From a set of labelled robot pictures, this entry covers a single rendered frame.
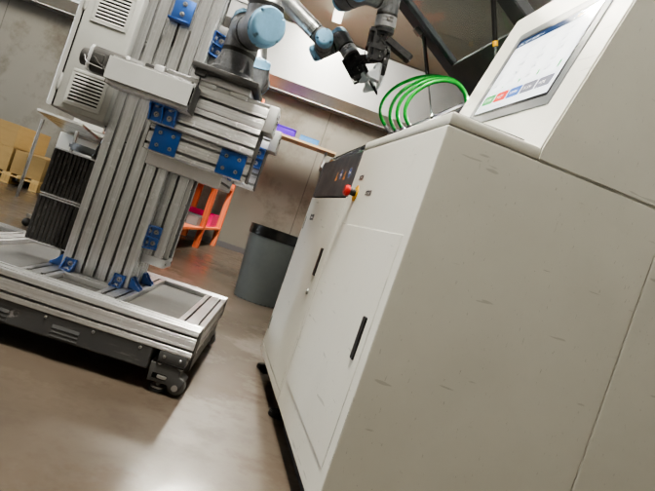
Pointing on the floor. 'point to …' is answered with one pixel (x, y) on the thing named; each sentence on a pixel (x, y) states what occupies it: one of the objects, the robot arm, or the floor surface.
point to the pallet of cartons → (19, 135)
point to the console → (483, 286)
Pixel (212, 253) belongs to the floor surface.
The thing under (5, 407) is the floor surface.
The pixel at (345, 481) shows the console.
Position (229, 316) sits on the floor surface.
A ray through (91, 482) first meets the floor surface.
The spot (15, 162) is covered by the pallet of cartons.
